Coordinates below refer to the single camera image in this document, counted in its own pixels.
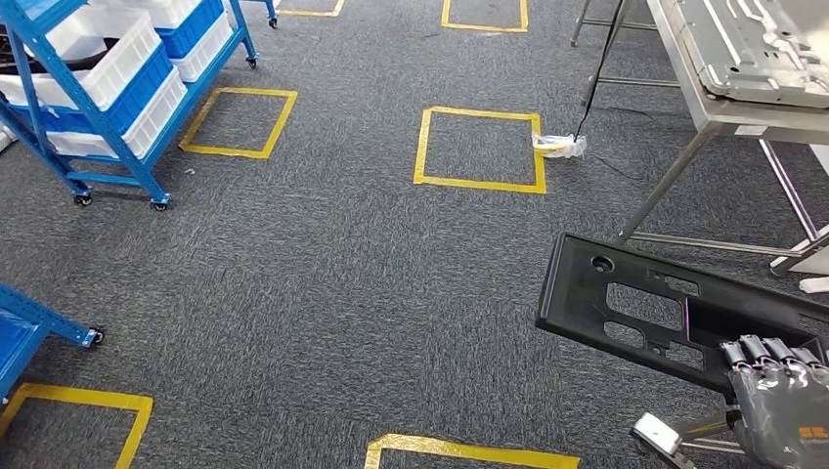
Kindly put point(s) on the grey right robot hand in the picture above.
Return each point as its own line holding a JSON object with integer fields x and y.
{"x": 784, "y": 414}

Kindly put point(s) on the black plastic frame part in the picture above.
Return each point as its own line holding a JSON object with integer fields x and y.
{"x": 570, "y": 304}

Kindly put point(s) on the stainless steel workbench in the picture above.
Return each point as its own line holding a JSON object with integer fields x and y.
{"x": 796, "y": 132}

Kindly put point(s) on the white power strip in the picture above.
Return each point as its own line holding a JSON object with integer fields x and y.
{"x": 816, "y": 285}

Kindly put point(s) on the white cabinet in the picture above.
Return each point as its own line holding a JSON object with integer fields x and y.
{"x": 821, "y": 168}

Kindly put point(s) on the crumpled clear plastic bag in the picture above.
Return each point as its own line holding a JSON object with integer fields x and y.
{"x": 560, "y": 147}

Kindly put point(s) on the stamped grey metal panel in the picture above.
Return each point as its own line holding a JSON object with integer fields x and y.
{"x": 751, "y": 45}

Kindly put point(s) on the thin black pole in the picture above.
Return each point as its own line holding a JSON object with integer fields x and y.
{"x": 602, "y": 68}

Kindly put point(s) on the blue wheeled rack cart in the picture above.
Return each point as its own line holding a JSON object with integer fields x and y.
{"x": 272, "y": 23}
{"x": 103, "y": 177}
{"x": 39, "y": 316}

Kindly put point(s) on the white plastic bin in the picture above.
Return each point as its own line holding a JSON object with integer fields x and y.
{"x": 129, "y": 58}
{"x": 207, "y": 52}
{"x": 162, "y": 10}
{"x": 155, "y": 120}

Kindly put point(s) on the blue plastic bin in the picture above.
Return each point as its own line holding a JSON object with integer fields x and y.
{"x": 139, "y": 90}
{"x": 194, "y": 29}

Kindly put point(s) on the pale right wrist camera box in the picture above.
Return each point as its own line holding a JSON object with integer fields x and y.
{"x": 657, "y": 435}

